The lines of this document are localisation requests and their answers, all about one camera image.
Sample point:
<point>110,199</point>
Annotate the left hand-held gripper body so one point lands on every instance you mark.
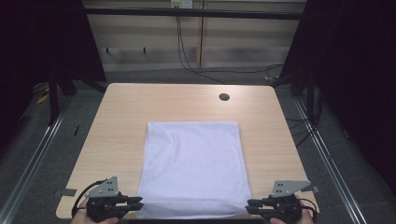
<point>102,202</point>

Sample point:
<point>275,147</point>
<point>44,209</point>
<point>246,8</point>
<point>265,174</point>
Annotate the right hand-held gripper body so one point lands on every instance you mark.
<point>285,202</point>

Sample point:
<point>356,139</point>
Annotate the white towel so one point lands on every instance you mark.
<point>193,168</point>

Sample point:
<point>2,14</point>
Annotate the person's right hand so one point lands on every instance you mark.
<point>306,216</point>

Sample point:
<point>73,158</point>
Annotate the person's left hand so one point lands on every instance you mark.
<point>79,216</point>

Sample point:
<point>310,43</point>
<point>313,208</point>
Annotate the grey tape strip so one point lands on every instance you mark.
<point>67,192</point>

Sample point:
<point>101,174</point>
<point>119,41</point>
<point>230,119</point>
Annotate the black round table grommet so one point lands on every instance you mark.
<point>224,96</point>

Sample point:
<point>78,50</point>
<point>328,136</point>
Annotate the black metal stand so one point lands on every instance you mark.
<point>299,84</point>
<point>53,99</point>

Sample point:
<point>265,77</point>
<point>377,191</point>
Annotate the yellow floor object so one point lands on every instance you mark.
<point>42,98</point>

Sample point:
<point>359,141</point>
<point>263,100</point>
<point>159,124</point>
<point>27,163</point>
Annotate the black curtain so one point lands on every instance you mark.
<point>358,77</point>
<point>40,46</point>

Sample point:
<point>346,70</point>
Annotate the black horizontal crossbar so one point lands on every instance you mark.
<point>193,13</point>

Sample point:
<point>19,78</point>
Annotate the metal floor rail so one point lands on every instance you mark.
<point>34,155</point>
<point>330,161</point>

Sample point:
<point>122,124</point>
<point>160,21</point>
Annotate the white wall socket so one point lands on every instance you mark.
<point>181,3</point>

